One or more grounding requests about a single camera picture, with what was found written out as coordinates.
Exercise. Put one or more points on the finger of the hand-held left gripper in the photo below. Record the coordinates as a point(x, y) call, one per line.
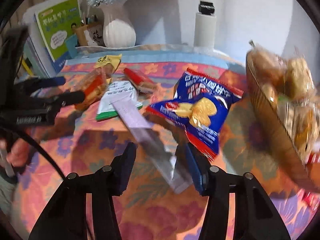
point(72, 97)
point(53, 81)

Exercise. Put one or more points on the bunch of pens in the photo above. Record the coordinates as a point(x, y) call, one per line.
point(88, 20)

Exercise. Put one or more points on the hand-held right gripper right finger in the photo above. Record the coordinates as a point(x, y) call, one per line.
point(193, 166)

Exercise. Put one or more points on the green cover book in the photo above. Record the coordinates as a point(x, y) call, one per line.
point(58, 25)

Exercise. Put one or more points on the clear yellow puff packet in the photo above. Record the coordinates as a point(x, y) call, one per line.
point(298, 76)

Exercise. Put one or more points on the yellow snack packet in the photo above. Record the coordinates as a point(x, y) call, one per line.
point(107, 61)

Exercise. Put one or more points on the small red white packet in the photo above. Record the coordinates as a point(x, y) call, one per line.
point(313, 158)

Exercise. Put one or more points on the lilac long snack packet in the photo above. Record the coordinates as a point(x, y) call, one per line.
point(147, 140)

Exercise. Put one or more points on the wooden pen holder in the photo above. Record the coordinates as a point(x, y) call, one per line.
point(90, 35)

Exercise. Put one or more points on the gold ribbed bowl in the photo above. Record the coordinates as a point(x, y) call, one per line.
point(270, 130)

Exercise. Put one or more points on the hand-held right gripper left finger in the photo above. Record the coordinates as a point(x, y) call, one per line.
point(127, 166)

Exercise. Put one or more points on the red wrapped candy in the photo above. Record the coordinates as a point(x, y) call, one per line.
point(310, 200)

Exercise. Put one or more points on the person's left hand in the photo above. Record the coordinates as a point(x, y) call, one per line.
point(21, 152)

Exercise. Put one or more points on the row of upright books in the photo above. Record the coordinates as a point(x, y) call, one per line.
point(32, 47)

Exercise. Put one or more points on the red wafer stick packet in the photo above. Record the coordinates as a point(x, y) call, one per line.
point(138, 80)

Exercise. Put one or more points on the white green snack packet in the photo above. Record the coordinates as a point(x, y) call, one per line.
point(112, 97)

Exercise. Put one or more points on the white desk lamp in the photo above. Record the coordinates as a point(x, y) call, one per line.
point(205, 30)

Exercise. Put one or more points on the orange cracker packet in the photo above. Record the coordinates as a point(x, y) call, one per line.
point(93, 87)

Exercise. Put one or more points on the blue cracker packet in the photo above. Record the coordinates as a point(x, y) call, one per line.
point(200, 105)

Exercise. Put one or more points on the clear labelled biscuit packet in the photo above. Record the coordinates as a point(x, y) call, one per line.
point(292, 115)

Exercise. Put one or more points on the floral woven cloth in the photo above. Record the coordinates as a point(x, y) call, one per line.
point(150, 212)

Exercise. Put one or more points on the white ribbed vase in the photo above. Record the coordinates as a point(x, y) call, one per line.
point(118, 28)

